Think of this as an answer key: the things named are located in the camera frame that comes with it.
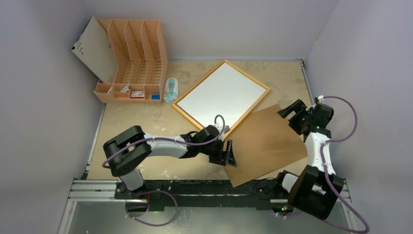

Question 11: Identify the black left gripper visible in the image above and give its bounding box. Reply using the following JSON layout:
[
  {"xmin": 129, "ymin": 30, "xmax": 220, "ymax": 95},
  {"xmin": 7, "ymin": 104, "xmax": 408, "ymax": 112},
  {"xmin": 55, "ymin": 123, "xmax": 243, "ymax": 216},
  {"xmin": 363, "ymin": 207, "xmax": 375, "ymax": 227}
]
[{"xmin": 199, "ymin": 138, "xmax": 236, "ymax": 167}]

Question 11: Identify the brown frame backing board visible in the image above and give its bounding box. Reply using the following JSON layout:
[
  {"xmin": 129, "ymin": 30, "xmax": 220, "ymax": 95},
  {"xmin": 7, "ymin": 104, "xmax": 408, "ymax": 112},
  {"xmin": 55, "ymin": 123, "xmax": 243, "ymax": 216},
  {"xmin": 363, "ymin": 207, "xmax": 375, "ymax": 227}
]
[{"xmin": 225, "ymin": 104, "xmax": 307, "ymax": 187}]

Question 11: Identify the yellow wooden picture frame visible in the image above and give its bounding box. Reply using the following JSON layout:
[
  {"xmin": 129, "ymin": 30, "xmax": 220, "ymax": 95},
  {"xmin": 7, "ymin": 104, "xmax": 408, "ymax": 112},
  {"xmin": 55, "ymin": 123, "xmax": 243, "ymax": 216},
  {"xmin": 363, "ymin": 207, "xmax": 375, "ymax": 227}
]
[{"xmin": 171, "ymin": 59, "xmax": 271, "ymax": 140}]

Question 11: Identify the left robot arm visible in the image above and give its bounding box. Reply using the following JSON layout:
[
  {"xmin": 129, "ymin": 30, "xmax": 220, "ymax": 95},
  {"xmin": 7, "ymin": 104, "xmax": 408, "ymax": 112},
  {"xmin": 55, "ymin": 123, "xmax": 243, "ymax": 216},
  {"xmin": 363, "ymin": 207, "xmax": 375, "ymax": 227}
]
[{"xmin": 102, "ymin": 124, "xmax": 238, "ymax": 199}]

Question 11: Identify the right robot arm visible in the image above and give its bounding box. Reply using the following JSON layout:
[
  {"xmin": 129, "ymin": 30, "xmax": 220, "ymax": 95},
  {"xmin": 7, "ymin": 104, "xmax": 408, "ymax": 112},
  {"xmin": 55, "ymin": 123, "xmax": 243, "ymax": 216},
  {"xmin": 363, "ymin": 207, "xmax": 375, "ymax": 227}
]
[{"xmin": 273, "ymin": 99, "xmax": 344, "ymax": 220}]

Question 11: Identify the small blue block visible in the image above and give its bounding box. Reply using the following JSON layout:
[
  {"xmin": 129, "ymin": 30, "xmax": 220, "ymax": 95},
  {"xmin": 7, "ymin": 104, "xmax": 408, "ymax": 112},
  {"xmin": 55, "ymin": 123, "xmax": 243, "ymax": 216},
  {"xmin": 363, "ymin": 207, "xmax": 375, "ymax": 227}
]
[{"xmin": 151, "ymin": 94, "xmax": 160, "ymax": 100}]

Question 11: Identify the red white small box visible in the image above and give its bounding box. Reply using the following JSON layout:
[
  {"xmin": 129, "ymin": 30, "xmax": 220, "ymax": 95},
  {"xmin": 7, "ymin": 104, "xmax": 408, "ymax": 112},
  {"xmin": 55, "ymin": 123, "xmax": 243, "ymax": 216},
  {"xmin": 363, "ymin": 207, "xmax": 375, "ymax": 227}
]
[{"xmin": 130, "ymin": 90, "xmax": 145, "ymax": 99}]

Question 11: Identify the green white pen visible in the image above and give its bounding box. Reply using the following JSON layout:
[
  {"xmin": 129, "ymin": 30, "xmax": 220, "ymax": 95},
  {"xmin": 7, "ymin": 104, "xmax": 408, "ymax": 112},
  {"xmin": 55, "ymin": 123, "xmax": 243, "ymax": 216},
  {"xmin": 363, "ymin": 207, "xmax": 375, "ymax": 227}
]
[{"xmin": 120, "ymin": 84, "xmax": 130, "ymax": 93}]

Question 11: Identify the orange plastic desk organizer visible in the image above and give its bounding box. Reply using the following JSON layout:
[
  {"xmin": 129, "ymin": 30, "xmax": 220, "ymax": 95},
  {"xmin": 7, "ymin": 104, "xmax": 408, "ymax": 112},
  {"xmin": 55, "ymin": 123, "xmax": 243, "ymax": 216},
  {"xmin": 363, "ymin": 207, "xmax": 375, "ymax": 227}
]
[{"xmin": 94, "ymin": 19, "xmax": 169, "ymax": 104}]

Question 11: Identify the white perforated paper sheet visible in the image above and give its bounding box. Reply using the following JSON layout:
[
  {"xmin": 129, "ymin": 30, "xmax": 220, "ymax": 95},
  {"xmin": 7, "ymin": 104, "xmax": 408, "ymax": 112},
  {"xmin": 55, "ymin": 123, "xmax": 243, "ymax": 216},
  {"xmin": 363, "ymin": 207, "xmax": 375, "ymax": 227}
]
[{"xmin": 72, "ymin": 17, "xmax": 117, "ymax": 83}]

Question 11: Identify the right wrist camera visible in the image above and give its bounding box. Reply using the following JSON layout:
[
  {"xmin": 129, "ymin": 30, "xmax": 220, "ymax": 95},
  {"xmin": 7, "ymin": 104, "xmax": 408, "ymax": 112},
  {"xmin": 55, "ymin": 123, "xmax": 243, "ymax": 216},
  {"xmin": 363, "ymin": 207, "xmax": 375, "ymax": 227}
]
[{"xmin": 314, "ymin": 95, "xmax": 324, "ymax": 103}]

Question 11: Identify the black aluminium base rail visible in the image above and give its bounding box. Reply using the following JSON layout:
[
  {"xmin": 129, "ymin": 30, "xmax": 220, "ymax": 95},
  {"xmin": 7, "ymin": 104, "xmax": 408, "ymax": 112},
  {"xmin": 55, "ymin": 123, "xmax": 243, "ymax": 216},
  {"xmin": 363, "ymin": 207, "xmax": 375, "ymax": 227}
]
[{"xmin": 67, "ymin": 178, "xmax": 352, "ymax": 214}]

